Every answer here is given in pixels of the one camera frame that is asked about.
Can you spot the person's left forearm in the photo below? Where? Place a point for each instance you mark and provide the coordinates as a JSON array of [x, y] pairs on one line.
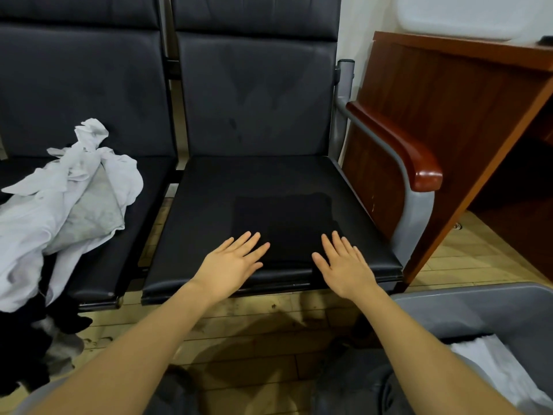
[[121, 363]]

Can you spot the white plastic tray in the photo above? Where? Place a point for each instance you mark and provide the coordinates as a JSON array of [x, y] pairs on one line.
[[471, 14]]

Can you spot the black t-shirt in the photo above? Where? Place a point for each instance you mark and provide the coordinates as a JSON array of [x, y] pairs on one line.
[[285, 224]]

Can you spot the person's blue jeans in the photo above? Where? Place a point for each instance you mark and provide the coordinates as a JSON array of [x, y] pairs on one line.
[[346, 384]]

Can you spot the person's left hand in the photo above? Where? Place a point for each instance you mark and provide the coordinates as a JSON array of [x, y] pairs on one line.
[[229, 265]]

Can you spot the person's right forearm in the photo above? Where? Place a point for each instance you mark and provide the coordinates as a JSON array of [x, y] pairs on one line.
[[436, 358]]

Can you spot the brown wooden desk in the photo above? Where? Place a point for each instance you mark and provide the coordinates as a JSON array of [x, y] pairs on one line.
[[449, 99]]

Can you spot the white t-shirt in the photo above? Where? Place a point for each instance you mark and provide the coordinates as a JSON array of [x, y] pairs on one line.
[[505, 371]]

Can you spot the grey plastic storage bin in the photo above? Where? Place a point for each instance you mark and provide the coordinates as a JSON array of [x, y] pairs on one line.
[[484, 311]]

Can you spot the brown wooden bench armrest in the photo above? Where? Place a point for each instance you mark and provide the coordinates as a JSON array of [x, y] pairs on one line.
[[402, 147]]

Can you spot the pile of clothes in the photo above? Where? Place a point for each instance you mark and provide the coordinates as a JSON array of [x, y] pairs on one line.
[[52, 211]]

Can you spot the black leather bench seat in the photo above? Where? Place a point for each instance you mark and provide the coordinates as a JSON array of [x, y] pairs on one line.
[[250, 90], [78, 64]]

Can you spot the person's right hand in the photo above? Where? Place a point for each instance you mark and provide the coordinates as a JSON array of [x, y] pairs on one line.
[[346, 268]]

